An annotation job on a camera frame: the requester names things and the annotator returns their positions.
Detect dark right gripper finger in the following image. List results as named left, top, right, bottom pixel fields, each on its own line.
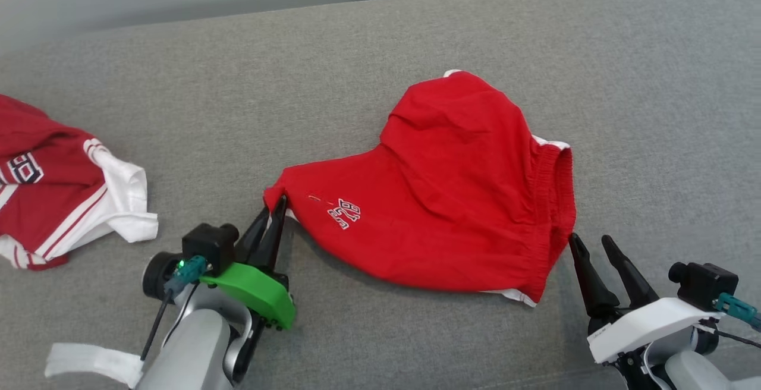
left=601, top=235, right=659, bottom=309
left=569, top=232, right=622, bottom=319

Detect white strap on left arm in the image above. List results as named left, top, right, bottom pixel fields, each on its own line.
left=45, top=342, right=144, bottom=388

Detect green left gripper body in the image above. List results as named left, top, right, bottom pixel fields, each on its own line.
left=199, top=262, right=296, bottom=330

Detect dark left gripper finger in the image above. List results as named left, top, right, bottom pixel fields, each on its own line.
left=253, top=195, right=289, bottom=273
left=234, top=206, right=271, bottom=266

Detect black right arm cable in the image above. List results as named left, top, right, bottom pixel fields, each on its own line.
left=699, top=292, right=761, bottom=346

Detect red and white jersey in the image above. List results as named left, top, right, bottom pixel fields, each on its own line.
left=0, top=94, right=159, bottom=271

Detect red shorts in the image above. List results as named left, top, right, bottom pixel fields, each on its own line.
left=263, top=69, right=577, bottom=308

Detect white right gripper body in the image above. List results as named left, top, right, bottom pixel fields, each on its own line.
left=587, top=298, right=726, bottom=365

